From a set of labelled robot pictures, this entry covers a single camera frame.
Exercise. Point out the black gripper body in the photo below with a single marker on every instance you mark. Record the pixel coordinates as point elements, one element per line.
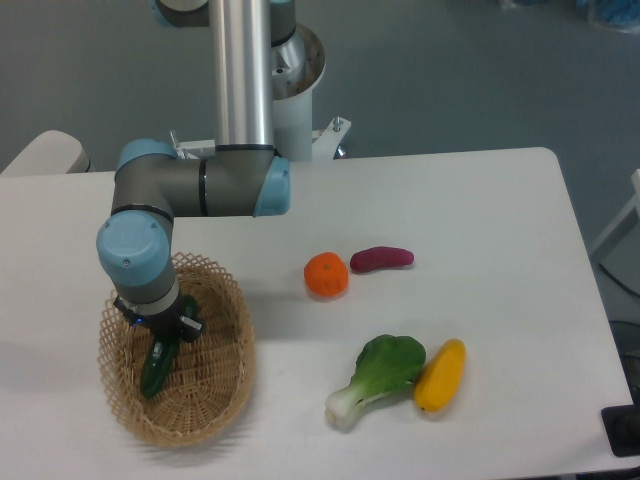
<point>165,322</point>

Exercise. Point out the green cucumber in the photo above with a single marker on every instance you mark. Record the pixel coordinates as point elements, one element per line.
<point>156,369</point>

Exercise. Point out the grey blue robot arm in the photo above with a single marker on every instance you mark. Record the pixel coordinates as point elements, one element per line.
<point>153,185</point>

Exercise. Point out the woven wicker basket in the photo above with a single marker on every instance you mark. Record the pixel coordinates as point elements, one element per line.
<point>210,379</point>

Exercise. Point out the orange toy fruit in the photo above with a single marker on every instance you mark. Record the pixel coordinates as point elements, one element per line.
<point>326,275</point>

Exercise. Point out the purple sweet potato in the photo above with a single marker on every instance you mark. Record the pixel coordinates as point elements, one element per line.
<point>380,258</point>

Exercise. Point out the green bok choy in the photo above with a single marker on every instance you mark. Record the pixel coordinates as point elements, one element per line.
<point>386,366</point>

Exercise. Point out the white chair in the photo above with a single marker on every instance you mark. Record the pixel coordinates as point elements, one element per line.
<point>50,153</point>

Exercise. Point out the yellow mango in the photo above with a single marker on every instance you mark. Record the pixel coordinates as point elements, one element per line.
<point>438,384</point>

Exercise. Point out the white furniture at right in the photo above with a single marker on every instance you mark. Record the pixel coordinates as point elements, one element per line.
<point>618,227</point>

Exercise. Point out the black device at table edge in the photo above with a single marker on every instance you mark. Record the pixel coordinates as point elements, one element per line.
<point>622,429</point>

